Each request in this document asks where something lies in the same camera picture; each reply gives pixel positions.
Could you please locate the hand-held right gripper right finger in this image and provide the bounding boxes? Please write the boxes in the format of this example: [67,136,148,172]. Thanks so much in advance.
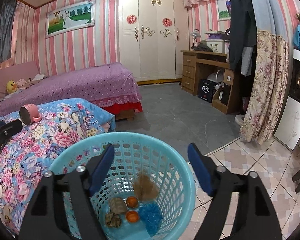
[187,142,283,240]

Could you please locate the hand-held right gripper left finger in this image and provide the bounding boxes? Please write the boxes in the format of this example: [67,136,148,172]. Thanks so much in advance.
[18,144,115,240]

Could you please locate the beige paper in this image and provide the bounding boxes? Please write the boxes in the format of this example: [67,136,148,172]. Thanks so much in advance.
[109,197,128,214]

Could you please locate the light blue plastic basket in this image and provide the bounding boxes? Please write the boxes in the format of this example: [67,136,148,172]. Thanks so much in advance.
[48,132,196,240]

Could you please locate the orange fruit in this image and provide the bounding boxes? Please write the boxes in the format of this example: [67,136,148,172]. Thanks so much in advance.
[126,196,138,208]

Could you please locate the fluffy brown paper wad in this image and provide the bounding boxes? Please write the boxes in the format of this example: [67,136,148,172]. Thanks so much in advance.
[133,174,160,202]

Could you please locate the brown paper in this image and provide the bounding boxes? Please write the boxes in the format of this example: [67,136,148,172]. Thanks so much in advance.
[105,212,119,228]

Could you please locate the blue plastic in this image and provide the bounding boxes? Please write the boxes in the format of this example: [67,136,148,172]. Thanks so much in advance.
[138,203,162,238]

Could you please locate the pink mug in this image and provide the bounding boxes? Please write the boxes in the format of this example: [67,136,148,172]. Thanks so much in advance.
[19,104,42,126]

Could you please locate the floral blanket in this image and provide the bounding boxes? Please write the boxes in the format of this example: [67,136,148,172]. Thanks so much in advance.
[0,98,115,235]

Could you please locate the yellow duck plush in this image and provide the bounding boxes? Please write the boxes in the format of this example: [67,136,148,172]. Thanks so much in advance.
[6,80,17,94]

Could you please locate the pink covered headboard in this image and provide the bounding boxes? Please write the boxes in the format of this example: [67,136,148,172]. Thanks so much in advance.
[0,60,40,100]

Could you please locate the clothes on bed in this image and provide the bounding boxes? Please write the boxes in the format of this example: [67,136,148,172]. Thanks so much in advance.
[27,74,47,83]

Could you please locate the pink window curtain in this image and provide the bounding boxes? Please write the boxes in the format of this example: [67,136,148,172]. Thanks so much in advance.
[0,60,15,73]

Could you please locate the black box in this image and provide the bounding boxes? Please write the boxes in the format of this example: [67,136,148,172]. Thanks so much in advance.
[220,83,232,105]

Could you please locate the black gift bag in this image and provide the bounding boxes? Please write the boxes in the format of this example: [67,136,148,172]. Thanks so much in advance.
[199,79,219,103]

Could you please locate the purple polka dot bed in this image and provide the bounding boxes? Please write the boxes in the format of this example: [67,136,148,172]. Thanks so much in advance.
[0,62,143,120]

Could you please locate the grey curtain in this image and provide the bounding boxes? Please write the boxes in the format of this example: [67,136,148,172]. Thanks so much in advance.
[0,0,17,63]

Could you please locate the white fan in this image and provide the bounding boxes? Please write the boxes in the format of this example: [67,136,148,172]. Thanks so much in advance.
[206,71,224,85]

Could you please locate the wooden desk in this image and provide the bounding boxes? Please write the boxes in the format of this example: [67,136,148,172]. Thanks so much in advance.
[180,50,243,115]

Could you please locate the floral curtain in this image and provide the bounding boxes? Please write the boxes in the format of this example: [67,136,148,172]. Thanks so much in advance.
[240,0,290,144]

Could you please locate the water dispenser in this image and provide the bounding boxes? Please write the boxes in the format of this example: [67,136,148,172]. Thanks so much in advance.
[274,47,300,150]

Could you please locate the grey hanging garment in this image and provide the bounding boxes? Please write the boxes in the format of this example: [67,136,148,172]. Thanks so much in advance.
[241,46,255,77]

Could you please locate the framed wedding picture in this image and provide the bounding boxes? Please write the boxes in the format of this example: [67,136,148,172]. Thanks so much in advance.
[45,0,95,38]

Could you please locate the dark clothes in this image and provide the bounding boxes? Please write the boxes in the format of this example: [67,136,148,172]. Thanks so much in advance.
[192,43,214,52]

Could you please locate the white storage box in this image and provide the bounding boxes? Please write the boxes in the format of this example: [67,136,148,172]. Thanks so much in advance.
[206,40,227,53]

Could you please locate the white wardrobe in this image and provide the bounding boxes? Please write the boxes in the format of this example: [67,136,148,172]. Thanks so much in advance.
[118,0,189,82]

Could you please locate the desk lamp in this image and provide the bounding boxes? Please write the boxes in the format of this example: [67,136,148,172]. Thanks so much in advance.
[191,29,202,49]

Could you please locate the purple box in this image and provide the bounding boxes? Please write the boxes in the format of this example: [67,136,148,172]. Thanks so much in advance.
[205,31,225,42]

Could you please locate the black hanging garment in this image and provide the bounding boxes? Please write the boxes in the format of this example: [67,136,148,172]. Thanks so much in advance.
[229,0,257,75]

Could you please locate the wall poster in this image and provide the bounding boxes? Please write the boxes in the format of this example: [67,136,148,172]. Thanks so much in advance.
[217,0,232,20]

